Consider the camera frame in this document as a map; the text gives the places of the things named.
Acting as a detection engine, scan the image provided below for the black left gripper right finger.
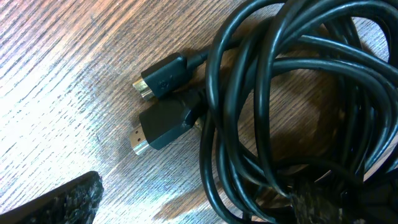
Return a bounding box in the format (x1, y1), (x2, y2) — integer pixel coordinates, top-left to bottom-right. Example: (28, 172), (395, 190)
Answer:
(292, 178), (397, 224)

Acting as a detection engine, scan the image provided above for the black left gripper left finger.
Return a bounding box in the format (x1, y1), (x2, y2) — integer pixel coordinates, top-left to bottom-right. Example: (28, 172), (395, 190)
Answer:
(1, 170), (104, 224)

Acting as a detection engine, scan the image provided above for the black HDMI cable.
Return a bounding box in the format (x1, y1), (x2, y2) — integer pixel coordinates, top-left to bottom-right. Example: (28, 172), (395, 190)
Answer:
(129, 0), (398, 224)

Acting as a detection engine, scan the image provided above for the black micro USB cable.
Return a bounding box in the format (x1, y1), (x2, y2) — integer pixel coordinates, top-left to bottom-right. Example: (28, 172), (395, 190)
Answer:
(132, 37), (243, 102)

